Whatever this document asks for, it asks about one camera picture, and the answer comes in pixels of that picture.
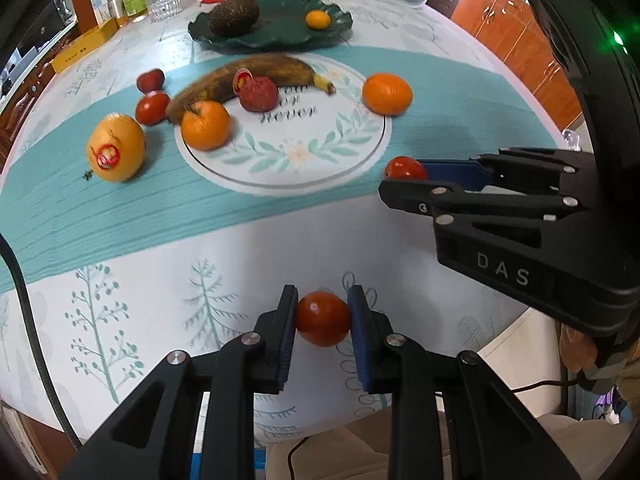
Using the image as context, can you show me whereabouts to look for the large orange tangerine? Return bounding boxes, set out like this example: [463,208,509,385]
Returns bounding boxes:
[361,73,413,117]

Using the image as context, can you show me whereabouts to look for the small red cherry tomato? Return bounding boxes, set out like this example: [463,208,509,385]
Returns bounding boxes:
[295,290,350,348]

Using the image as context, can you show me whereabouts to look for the dark red round lychee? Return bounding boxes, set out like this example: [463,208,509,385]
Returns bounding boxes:
[232,67,279,113]

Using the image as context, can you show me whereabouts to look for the yellow-orange fruit with sticker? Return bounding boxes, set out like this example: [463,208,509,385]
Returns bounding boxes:
[86,113,145,183]

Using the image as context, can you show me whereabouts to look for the orange tangerine with stem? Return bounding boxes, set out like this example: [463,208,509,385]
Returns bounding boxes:
[180,101,231,152]

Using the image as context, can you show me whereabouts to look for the wooden side cabinet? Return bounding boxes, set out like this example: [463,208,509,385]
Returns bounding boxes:
[451,0,580,130]

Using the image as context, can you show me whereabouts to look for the small yellow kumquat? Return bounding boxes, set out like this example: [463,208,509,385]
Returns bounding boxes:
[305,9,332,30]

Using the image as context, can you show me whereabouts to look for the printed teal white tablecloth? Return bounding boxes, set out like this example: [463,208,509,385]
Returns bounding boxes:
[1,0,563,437]

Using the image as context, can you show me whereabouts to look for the dark green scalloped plate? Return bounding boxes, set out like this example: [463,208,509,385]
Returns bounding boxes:
[188,0,354,53]

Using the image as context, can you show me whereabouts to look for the overripe brown banana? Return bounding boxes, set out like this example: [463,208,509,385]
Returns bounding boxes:
[166,53,336,125]

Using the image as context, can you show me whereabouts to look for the dark brown avocado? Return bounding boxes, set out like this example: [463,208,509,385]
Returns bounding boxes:
[208,0,260,38]

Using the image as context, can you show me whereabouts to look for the yellow flat box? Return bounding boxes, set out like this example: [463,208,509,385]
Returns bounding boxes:
[51,18,118,74]

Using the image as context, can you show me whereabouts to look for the clear drinking glass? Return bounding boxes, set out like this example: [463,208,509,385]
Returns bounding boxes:
[144,0,182,23]

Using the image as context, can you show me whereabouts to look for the white blue small carton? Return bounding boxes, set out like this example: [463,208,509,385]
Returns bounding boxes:
[90,0,113,27]

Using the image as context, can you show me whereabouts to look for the black cable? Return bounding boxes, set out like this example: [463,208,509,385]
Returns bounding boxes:
[0,233,83,451]

